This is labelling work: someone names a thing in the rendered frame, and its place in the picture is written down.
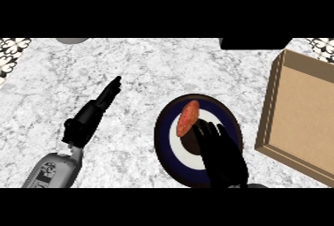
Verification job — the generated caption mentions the brown cardboard box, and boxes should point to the brown cardboard box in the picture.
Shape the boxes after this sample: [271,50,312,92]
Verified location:
[254,49,334,188]

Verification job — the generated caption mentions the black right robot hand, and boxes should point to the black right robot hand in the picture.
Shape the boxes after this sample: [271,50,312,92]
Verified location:
[192,118,250,189]

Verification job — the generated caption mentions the black appliance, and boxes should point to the black appliance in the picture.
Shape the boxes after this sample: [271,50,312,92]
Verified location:
[218,37,294,50]

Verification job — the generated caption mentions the grey round object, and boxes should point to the grey round object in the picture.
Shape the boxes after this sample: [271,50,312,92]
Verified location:
[55,37,90,45]

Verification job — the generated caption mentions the dark blue round plate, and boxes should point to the dark blue round plate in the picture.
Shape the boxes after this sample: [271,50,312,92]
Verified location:
[152,93,244,189]

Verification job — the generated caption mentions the reddish orange eggplant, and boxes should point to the reddish orange eggplant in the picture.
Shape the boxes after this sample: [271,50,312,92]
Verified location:
[175,99,201,138]

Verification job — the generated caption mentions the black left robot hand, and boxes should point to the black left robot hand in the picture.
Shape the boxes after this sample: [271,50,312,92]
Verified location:
[61,75,123,149]

